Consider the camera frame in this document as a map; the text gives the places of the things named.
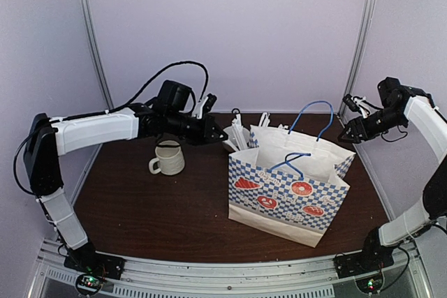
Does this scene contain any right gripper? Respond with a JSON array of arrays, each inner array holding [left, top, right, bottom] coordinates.
[[339, 105, 407, 144]]

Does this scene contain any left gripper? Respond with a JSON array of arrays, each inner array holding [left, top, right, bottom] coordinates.
[[165, 110, 228, 146]]

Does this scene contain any checkered paper takeout bag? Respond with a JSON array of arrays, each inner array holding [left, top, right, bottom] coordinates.
[[228, 116, 355, 247]]

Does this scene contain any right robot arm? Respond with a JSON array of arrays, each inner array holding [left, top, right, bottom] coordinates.
[[338, 77, 446, 271]]

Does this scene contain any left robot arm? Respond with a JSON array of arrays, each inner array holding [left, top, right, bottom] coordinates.
[[16, 80, 228, 273]]

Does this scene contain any white cup of straws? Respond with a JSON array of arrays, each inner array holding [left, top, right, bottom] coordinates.
[[230, 108, 248, 151]]

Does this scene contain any white ceramic bowl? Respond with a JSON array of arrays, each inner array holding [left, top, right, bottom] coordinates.
[[222, 126, 250, 153]]

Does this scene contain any cream ribbed ceramic mug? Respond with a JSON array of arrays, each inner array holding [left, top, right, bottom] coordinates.
[[148, 140, 185, 176]]

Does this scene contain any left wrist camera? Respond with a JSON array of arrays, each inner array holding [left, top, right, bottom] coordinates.
[[152, 80, 196, 114]]

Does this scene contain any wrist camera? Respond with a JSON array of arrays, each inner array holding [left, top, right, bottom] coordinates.
[[377, 77, 401, 107], [152, 80, 196, 114]]

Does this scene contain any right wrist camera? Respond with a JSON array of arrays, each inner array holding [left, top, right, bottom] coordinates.
[[377, 77, 401, 107]]

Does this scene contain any right aluminium corner post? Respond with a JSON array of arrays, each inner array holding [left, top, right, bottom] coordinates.
[[342, 0, 376, 97]]

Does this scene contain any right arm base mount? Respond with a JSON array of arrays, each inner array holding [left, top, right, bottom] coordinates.
[[333, 252, 394, 296]]

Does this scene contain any aluminium front rail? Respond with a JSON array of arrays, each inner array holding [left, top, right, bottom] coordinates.
[[33, 238, 429, 298]]

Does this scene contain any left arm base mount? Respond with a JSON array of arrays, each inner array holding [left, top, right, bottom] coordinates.
[[64, 253, 125, 297]]

